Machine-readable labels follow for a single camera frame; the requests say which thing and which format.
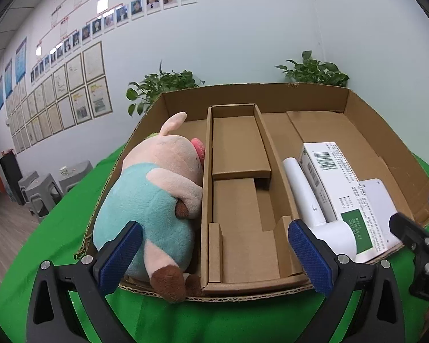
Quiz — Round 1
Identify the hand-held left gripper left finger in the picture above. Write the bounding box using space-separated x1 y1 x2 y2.
24 220 144 343

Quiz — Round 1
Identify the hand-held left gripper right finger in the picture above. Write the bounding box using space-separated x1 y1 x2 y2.
288 219 406 343

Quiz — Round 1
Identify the pink pig plush toy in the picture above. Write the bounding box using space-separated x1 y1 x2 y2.
93 112 208 304

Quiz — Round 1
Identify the white hair dryer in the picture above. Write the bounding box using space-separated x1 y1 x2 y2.
282 157 360 263

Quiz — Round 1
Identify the white carton with green label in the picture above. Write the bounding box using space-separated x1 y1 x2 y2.
298 142 387 264

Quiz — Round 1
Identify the large cardboard box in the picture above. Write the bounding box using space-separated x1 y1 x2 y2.
75 81 429 301

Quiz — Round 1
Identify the narrow cardboard insert box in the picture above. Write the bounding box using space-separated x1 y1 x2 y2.
200 103 314 296

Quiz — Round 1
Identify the grey plastic stool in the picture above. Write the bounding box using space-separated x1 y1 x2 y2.
59 161 94 194
18 171 40 204
24 173 63 221

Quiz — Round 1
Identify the green tablecloth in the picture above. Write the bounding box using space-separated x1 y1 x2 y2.
0 141 429 343

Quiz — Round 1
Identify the black cabinet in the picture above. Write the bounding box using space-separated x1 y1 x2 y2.
0 152 24 206

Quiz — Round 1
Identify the group of framed certificates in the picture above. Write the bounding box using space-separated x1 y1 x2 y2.
5 41 114 154

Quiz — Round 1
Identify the leafy green potted plant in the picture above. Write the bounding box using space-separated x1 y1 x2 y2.
126 61 205 117

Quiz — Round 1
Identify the potted plant in brown pot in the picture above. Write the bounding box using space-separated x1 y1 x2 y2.
275 51 350 88

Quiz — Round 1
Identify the row of blue wall posters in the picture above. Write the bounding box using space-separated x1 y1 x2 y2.
0 37 28 133

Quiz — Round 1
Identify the wall chart of portrait photos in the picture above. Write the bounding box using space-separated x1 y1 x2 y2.
30 0 197 83

